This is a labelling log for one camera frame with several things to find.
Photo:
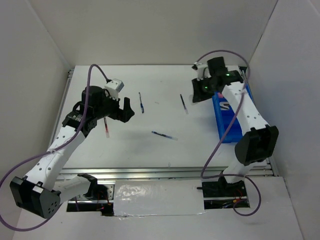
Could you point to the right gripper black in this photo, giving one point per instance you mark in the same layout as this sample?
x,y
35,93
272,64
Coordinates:
x,y
198,95

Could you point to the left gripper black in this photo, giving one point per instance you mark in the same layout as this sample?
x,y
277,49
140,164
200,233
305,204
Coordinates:
x,y
123,115

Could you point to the blue ballpoint pen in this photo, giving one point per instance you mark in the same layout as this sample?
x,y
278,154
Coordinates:
x,y
141,103

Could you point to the purple pen refill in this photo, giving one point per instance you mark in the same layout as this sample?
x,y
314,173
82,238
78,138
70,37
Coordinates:
x,y
184,104

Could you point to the red pen refill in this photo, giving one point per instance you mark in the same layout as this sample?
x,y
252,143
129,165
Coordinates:
x,y
106,127

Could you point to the blue pen refill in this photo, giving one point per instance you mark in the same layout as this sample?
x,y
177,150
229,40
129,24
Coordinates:
x,y
164,135

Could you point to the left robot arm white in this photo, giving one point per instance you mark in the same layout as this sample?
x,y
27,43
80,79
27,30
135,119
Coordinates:
x,y
38,192

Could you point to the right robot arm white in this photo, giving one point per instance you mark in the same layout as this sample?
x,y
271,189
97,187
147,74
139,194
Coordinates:
x,y
258,137

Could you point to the blue compartment tray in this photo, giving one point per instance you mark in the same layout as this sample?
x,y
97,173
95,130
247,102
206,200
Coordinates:
x,y
224,117

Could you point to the white foil sheet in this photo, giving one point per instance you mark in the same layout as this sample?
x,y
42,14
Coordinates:
x,y
158,198

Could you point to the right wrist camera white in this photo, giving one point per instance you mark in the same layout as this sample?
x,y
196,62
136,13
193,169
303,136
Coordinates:
x,y
201,69

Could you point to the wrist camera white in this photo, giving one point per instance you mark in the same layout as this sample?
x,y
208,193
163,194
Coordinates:
x,y
201,69
113,88

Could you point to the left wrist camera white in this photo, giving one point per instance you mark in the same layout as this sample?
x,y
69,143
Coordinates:
x,y
113,88

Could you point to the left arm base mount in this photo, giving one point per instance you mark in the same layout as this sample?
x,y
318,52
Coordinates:
x,y
98,195

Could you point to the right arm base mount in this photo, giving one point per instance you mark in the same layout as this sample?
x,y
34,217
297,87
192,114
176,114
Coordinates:
x,y
222,195

